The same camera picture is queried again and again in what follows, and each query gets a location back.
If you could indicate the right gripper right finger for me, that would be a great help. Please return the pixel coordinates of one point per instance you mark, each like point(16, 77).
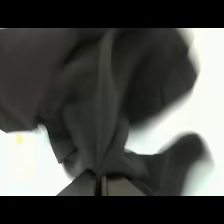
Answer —
point(120, 187)

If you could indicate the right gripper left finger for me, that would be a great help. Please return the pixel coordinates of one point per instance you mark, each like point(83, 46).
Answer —
point(81, 186)

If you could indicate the dark grey garment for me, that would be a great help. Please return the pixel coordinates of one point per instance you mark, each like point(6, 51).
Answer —
point(100, 83)

